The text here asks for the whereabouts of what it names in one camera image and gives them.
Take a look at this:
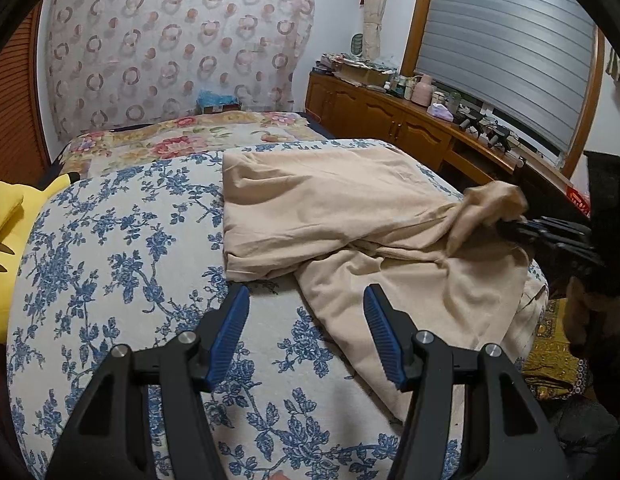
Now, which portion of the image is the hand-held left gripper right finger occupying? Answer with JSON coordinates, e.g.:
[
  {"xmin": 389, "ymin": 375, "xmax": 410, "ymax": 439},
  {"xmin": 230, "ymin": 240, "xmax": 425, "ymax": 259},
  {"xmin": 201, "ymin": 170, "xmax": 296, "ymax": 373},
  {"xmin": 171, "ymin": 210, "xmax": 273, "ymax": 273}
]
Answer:
[{"xmin": 363, "ymin": 284, "xmax": 566, "ymax": 480}]

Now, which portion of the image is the blue plastic bag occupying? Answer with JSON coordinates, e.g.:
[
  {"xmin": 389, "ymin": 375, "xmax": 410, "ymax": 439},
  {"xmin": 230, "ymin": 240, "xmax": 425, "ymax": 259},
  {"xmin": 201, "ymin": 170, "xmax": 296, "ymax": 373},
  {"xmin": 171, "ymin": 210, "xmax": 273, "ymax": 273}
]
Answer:
[{"xmin": 196, "ymin": 88, "xmax": 241, "ymax": 114}]

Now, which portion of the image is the cardboard box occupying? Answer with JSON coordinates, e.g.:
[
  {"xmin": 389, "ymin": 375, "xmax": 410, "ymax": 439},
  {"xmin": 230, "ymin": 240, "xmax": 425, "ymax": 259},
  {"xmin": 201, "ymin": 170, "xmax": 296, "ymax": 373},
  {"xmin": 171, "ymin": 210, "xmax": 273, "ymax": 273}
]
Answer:
[{"xmin": 335, "ymin": 62, "xmax": 393, "ymax": 88}]

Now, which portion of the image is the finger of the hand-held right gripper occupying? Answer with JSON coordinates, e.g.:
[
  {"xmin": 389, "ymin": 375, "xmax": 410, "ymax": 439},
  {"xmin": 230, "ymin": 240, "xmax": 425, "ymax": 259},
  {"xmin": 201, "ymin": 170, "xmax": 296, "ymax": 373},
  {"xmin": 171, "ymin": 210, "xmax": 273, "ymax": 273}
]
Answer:
[
  {"xmin": 507, "ymin": 234, "xmax": 607, "ymax": 272},
  {"xmin": 500, "ymin": 216, "xmax": 593, "ymax": 242}
]

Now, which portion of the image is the wooden cabinet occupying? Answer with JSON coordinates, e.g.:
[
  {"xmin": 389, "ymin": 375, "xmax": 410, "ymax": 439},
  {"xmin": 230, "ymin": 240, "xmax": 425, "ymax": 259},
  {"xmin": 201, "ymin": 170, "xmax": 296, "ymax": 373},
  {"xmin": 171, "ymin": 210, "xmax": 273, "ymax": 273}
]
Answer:
[{"xmin": 305, "ymin": 69, "xmax": 592, "ymax": 222}]

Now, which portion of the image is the person's right hand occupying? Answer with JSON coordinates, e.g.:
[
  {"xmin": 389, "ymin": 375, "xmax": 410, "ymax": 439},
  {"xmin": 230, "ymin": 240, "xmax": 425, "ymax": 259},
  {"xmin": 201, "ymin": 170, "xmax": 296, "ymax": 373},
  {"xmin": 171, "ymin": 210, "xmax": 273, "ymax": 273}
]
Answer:
[{"xmin": 562, "ymin": 276, "xmax": 620, "ymax": 356}]

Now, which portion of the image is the cream lace curtain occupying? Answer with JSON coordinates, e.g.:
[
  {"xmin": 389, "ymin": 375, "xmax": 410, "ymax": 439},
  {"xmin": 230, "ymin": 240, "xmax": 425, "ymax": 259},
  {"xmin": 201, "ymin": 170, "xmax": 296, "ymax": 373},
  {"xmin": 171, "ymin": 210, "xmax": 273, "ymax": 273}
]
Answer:
[{"xmin": 362, "ymin": 0, "xmax": 391, "ymax": 63}]

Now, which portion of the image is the red packet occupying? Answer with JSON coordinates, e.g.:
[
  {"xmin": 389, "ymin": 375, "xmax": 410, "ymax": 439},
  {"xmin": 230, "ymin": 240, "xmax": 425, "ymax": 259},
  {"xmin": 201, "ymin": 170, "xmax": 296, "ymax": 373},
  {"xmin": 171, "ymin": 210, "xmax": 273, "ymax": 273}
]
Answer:
[{"xmin": 565, "ymin": 186, "xmax": 593, "ymax": 218}]

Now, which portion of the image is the gold patterned cloth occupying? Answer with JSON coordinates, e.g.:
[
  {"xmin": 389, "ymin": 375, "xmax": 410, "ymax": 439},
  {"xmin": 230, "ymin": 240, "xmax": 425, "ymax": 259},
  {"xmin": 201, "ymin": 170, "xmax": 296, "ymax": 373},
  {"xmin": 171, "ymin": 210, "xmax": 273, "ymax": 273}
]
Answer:
[{"xmin": 521, "ymin": 297, "xmax": 598, "ymax": 401}]

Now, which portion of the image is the sheer curtain with circles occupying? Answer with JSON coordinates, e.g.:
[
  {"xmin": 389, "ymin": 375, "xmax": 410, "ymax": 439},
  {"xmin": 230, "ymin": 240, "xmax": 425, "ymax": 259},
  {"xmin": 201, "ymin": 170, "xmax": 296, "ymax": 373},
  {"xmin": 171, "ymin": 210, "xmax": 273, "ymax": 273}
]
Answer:
[{"xmin": 44, "ymin": 0, "xmax": 317, "ymax": 142}]

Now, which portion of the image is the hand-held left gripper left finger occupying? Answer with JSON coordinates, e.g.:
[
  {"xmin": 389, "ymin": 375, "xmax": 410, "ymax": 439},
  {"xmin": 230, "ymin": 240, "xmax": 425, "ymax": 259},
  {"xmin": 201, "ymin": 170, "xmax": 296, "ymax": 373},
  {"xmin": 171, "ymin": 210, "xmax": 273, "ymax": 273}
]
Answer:
[{"xmin": 44, "ymin": 284, "xmax": 251, "ymax": 480}]

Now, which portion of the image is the black device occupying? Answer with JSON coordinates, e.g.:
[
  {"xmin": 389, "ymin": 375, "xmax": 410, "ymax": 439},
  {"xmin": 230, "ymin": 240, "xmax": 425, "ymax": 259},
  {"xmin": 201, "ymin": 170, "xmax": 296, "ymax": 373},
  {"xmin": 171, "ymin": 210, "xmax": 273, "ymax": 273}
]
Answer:
[{"xmin": 455, "ymin": 112, "xmax": 523, "ymax": 153}]

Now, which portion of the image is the beige t-shirt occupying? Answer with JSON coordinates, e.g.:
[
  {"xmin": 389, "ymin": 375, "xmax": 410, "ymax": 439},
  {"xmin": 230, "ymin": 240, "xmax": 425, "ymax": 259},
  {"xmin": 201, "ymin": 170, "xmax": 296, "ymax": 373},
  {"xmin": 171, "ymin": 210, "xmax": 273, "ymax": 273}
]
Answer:
[{"xmin": 222, "ymin": 147, "xmax": 547, "ymax": 423}]

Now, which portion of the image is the wooden louvre door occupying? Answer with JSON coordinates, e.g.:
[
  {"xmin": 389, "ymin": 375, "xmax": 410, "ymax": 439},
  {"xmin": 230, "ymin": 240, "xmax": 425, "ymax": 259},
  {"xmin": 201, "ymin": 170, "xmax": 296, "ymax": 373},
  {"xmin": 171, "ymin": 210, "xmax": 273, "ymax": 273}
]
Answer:
[{"xmin": 0, "ymin": 4, "xmax": 56, "ymax": 187}]

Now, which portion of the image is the red floral bedsheet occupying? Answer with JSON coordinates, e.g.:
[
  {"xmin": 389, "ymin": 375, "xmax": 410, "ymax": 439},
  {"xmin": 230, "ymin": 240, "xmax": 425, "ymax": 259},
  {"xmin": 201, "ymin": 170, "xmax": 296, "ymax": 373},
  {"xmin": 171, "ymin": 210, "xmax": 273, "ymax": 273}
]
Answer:
[{"xmin": 57, "ymin": 110, "xmax": 311, "ymax": 179}]

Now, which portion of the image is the pink thermos bottle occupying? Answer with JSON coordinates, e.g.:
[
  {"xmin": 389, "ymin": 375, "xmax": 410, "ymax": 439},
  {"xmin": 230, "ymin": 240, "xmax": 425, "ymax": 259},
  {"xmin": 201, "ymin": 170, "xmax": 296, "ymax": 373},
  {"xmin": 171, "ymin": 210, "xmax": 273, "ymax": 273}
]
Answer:
[{"xmin": 412, "ymin": 74, "xmax": 435, "ymax": 107}]

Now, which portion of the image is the yellow plush toy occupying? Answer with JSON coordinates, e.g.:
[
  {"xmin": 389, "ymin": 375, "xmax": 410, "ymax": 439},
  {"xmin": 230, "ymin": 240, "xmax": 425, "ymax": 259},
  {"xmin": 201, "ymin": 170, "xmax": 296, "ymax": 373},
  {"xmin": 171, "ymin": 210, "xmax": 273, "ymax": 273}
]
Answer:
[{"xmin": 0, "ymin": 170, "xmax": 81, "ymax": 345}]

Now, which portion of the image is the blue floral white blanket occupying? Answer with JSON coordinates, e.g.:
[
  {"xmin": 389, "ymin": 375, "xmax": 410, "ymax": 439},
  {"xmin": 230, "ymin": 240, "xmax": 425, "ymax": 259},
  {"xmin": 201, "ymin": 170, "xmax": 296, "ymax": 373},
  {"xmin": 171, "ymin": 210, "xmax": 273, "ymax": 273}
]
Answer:
[{"xmin": 4, "ymin": 137, "xmax": 549, "ymax": 480}]

